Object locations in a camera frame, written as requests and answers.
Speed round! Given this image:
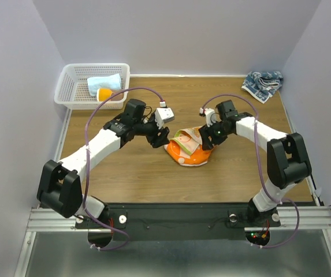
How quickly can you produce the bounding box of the orange white fox towel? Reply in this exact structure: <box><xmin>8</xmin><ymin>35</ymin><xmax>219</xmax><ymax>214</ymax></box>
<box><xmin>164</xmin><ymin>126</ymin><xmax>214</xmax><ymax>167</ymax></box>

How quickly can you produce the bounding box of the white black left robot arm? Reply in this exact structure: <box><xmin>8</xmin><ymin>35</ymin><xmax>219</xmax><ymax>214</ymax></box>
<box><xmin>36</xmin><ymin>99</ymin><xmax>174</xmax><ymax>227</ymax></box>

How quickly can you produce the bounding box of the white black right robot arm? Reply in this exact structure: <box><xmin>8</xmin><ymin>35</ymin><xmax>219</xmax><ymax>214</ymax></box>
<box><xmin>199</xmin><ymin>100</ymin><xmax>312</xmax><ymax>225</ymax></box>

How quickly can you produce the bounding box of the blue patterned crumpled towel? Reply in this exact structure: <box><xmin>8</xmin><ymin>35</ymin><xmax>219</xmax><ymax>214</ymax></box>
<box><xmin>241</xmin><ymin>71</ymin><xmax>283</xmax><ymax>104</ymax></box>

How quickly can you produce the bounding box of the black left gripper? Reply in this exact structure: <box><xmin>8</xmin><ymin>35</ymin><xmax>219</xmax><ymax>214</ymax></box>
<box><xmin>133</xmin><ymin>113</ymin><xmax>170</xmax><ymax>148</ymax></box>

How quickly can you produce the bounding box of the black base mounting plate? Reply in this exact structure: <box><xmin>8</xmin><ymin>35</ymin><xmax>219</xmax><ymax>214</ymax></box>
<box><xmin>75</xmin><ymin>202</ymin><xmax>281</xmax><ymax>242</ymax></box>

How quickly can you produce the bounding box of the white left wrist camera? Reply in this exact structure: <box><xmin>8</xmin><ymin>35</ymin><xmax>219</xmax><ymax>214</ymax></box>
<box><xmin>154</xmin><ymin>107</ymin><xmax>174</xmax><ymax>129</ymax></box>

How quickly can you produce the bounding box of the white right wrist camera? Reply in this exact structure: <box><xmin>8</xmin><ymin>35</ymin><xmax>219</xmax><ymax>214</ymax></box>
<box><xmin>199</xmin><ymin>107</ymin><xmax>218</xmax><ymax>127</ymax></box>

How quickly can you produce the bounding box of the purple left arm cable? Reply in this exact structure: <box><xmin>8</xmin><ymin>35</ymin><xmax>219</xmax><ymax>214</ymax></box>
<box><xmin>83</xmin><ymin>87</ymin><xmax>168</xmax><ymax>251</ymax></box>

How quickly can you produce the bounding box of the brown rolled towel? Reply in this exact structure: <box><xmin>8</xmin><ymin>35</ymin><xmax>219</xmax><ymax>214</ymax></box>
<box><xmin>111</xmin><ymin>92</ymin><xmax>124</xmax><ymax>101</ymax></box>

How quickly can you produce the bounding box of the light blue rolled towel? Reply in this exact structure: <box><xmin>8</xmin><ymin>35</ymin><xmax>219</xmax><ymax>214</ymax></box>
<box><xmin>87</xmin><ymin>73</ymin><xmax>122</xmax><ymax>96</ymax></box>

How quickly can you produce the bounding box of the white perforated plastic basket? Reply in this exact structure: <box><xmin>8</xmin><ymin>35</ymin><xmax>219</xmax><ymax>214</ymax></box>
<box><xmin>54</xmin><ymin>63</ymin><xmax>130</xmax><ymax>110</ymax></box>

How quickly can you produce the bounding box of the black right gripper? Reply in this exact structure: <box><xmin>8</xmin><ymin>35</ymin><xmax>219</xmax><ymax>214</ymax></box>
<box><xmin>198</xmin><ymin>118</ymin><xmax>231</xmax><ymax>150</ymax></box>

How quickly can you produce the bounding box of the aluminium front frame rail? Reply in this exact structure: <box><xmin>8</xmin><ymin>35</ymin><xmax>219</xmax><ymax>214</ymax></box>
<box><xmin>27</xmin><ymin>206</ymin><xmax>331</xmax><ymax>232</ymax></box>

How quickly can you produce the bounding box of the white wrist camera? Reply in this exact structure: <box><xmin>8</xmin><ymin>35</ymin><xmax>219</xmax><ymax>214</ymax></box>
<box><xmin>199</xmin><ymin>107</ymin><xmax>218</xmax><ymax>127</ymax></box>
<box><xmin>154</xmin><ymin>107</ymin><xmax>174</xmax><ymax>129</ymax></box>

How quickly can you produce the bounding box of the orange rolled towel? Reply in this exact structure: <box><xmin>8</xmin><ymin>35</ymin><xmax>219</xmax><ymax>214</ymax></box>
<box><xmin>96</xmin><ymin>88</ymin><xmax>113</xmax><ymax>102</ymax></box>

